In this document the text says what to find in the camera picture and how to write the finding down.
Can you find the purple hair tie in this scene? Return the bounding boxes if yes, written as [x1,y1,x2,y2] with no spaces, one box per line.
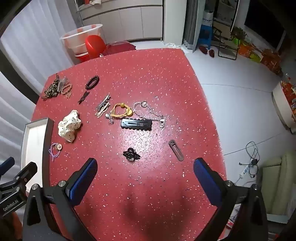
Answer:
[48,142,63,162]

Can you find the small black hair clip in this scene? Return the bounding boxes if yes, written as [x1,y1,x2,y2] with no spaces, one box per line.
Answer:
[78,91,89,105]

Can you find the white shopping bag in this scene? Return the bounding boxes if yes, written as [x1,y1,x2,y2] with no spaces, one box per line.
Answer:
[202,10,214,26]

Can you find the clear plastic hair clip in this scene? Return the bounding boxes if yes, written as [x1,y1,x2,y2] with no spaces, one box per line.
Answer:
[57,77,70,92]

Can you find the white jewelry box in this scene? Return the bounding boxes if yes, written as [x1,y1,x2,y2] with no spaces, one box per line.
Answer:
[20,117,55,186]

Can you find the black cable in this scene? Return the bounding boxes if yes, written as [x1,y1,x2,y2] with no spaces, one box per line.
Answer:
[245,141,259,178]

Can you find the black hair claw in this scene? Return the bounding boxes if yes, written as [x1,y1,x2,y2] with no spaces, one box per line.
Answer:
[122,147,141,163]

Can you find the silver chain bracelet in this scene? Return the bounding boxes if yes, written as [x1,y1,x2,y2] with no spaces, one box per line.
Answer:
[132,100,166,128]

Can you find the white storage box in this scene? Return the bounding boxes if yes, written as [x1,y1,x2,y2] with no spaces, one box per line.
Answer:
[272,74,296,133]

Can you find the tan beaded bracelet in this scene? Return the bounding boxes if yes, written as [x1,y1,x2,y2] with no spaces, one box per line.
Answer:
[60,85,73,100]

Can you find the blue plastic stool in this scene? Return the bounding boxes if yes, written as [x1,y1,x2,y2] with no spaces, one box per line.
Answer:
[198,24,213,50]

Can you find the white polka-dot scrunchie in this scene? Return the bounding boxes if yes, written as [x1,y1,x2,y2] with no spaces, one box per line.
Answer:
[57,110,82,142]

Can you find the grey curtain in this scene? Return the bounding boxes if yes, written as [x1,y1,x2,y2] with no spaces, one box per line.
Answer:
[183,0,200,50]

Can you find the white pleated curtain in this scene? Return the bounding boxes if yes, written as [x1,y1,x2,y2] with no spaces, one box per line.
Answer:
[0,0,77,149]

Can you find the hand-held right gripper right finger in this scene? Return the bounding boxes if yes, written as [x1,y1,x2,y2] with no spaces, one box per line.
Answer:
[193,158,269,241]

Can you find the pile of orange packets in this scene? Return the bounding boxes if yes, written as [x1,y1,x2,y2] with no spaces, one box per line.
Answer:
[238,39,284,76]

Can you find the beige sofa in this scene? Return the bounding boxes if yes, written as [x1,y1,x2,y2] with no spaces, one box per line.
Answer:
[260,152,296,232]

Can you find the yellow hair tie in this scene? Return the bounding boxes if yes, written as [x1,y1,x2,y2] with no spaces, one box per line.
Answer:
[110,103,134,119]

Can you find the black folding chair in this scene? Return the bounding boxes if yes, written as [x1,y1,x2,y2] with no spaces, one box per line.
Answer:
[213,20,240,61]

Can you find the dark beaded bracelet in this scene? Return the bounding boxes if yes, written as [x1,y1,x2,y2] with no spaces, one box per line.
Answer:
[85,75,100,89]

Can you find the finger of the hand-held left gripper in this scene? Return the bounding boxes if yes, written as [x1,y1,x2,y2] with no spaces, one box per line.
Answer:
[0,157,15,177]
[13,162,38,186]

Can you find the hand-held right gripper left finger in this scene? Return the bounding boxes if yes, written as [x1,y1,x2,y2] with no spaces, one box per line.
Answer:
[22,158,99,241]

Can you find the silver metal hair clips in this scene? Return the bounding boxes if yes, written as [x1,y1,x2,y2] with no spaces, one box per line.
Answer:
[98,94,111,111]

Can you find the dried plant bundle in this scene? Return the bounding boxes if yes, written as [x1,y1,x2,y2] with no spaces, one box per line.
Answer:
[231,27,249,42]

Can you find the red round stool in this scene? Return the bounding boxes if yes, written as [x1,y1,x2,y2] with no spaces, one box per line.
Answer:
[85,35,107,59]

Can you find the white cabinet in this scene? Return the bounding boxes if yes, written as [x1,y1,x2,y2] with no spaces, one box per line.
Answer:
[76,0,163,42]

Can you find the clear plastic basin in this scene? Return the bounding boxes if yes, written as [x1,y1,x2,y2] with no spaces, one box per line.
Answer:
[60,24,107,57]

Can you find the red basin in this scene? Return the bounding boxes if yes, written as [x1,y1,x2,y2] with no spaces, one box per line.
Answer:
[75,52,89,63]

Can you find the white power strip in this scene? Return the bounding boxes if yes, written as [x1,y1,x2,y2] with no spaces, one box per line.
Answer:
[239,162,253,179]

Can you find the black rectangular hair clip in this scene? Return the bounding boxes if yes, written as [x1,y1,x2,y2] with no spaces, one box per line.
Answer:
[120,118,153,132]

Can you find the black television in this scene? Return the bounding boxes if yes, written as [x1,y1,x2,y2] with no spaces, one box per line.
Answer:
[244,0,287,50]

